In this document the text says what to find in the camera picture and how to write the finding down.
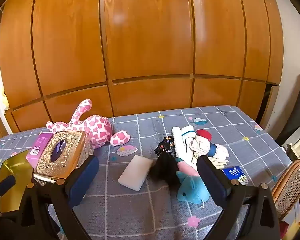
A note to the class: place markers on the cream folded cloth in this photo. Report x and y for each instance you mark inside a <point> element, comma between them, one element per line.
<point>200,146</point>

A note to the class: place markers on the grey printed bedsheet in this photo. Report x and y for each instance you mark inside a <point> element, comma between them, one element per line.
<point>140,212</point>

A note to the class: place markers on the pink spotted plush giraffe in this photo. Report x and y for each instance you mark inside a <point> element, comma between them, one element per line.
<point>95,130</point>

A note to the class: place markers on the teal plush dolphin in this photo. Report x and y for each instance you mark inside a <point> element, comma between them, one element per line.
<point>192,187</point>

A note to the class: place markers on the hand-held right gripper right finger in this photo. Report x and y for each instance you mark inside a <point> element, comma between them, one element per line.
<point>212,180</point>

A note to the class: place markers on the gold shiny board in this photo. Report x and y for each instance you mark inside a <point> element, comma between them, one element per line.
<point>15,170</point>

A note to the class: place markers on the blue tissue packet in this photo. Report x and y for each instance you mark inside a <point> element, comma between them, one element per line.
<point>233,173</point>

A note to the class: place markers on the white towel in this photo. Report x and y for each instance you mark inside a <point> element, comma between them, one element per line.
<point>185,151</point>

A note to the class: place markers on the yellow toy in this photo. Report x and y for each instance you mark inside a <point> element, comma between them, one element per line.
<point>5,101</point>

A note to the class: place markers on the white sponge block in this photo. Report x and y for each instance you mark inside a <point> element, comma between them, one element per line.
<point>136,172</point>

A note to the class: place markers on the purple cardboard box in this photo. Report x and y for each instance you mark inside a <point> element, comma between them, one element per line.
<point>38,145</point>

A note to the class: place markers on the dark grey padded object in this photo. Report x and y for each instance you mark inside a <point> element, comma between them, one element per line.
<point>297,110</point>

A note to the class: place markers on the rattan chair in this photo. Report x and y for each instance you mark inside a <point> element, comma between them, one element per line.
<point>290,180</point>

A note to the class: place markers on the pink cloth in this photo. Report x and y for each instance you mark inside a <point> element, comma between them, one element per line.
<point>187,167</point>

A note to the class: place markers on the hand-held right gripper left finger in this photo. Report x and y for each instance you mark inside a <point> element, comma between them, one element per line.
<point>83,177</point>

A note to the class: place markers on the white sock with blue band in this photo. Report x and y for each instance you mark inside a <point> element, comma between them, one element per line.
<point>181,136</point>

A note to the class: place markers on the black hair bundle coloured bands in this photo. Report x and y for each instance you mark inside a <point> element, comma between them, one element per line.
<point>165,166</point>

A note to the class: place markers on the wooden wardrobe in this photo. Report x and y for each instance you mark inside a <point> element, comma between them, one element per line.
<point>150,42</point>

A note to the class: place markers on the gold embossed tissue box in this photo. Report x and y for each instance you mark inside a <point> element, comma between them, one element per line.
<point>72,150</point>

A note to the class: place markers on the red plush item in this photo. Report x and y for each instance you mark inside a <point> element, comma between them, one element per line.
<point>205,133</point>

